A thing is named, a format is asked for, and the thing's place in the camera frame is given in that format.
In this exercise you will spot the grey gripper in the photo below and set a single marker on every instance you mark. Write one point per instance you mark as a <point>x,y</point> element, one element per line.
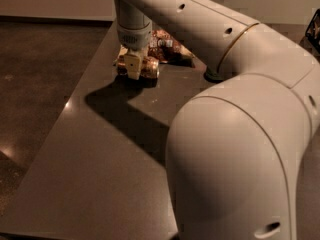
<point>134,37</point>

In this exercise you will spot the orange LaCroix can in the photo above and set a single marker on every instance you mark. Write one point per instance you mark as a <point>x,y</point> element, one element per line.
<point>150,67</point>

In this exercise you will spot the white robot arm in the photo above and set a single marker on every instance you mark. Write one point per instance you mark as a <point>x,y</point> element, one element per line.
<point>233,151</point>

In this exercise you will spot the brown chip bag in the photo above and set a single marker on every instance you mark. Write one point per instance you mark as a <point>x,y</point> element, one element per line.
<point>167,50</point>

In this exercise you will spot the green soda can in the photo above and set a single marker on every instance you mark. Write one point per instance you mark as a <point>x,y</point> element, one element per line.
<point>212,75</point>

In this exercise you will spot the dark object at right edge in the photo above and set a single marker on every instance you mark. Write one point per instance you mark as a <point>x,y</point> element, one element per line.
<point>313,31</point>

